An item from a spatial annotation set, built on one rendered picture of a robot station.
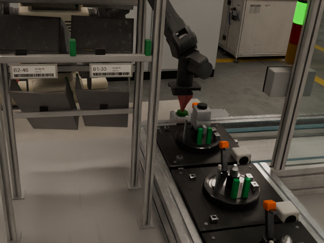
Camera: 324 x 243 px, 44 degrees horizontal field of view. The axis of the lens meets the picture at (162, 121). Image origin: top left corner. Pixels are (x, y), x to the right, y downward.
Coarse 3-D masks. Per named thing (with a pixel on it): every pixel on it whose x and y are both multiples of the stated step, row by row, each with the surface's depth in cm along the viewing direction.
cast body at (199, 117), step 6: (198, 108) 114; (204, 108) 114; (192, 114) 118; (198, 114) 113; (204, 114) 114; (210, 114) 114; (192, 120) 118; (198, 120) 114; (204, 120) 115; (198, 126) 114; (204, 126) 113; (204, 132) 113
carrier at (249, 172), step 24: (192, 168) 107; (216, 168) 108; (240, 168) 109; (192, 192) 97; (216, 192) 93; (240, 192) 95; (264, 192) 99; (192, 216) 90; (240, 216) 90; (264, 216) 91; (288, 216) 90
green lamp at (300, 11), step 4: (300, 4) 94; (304, 4) 94; (296, 8) 96; (300, 8) 95; (304, 8) 94; (296, 12) 96; (300, 12) 95; (304, 12) 94; (296, 16) 96; (300, 16) 95; (296, 20) 96; (300, 20) 95; (300, 24) 96
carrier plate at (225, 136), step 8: (160, 128) 127; (176, 128) 128; (216, 128) 129; (224, 128) 130; (160, 136) 122; (168, 136) 122; (224, 136) 125; (160, 144) 118; (168, 144) 118; (232, 144) 121; (168, 152) 114; (176, 152) 114; (184, 152) 114; (216, 152) 116; (168, 160) 110; (176, 160) 110; (184, 160) 110; (192, 160) 111; (200, 160) 111; (208, 160) 111; (216, 160) 112; (232, 160) 112; (176, 168) 108; (184, 168) 109
